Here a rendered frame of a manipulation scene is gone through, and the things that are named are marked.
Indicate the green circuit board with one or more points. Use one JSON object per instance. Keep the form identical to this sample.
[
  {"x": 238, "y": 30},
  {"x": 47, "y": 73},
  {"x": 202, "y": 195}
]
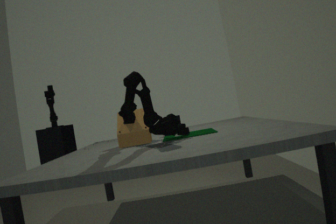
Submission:
[{"x": 192, "y": 134}]

